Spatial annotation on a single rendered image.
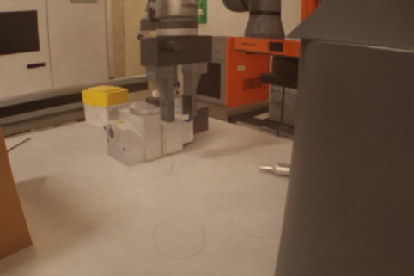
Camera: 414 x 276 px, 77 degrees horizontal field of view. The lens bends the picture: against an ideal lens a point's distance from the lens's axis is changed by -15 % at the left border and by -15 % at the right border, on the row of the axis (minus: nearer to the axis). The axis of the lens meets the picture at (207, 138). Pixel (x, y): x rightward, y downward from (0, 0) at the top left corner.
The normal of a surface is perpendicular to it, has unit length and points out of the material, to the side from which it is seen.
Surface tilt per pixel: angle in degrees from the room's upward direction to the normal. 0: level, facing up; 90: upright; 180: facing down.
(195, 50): 90
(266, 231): 0
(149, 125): 90
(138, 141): 90
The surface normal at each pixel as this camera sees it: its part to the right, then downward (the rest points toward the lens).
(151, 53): -0.70, 0.23
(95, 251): 0.00, -0.94
